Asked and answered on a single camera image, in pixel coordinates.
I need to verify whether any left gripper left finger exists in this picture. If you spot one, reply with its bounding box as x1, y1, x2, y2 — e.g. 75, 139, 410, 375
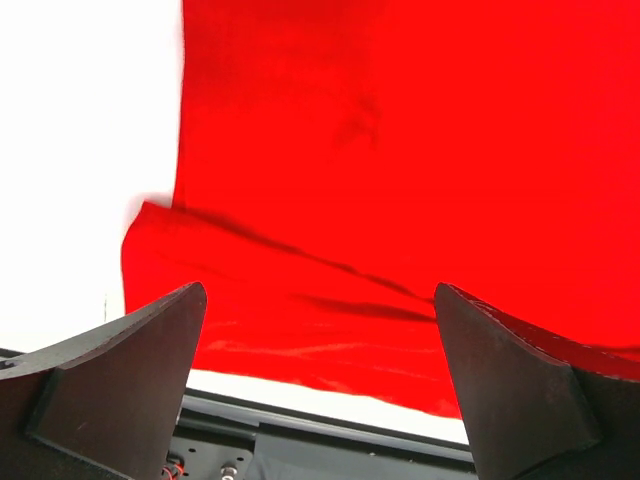
1, 283, 206, 479

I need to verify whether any red t shirt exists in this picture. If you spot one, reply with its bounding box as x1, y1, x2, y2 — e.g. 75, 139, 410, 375
121, 1, 639, 417

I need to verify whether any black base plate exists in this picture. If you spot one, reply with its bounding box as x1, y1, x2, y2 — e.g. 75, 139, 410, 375
0, 347, 476, 480

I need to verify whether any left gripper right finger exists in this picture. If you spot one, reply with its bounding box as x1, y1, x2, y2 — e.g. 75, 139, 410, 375
435, 283, 639, 479

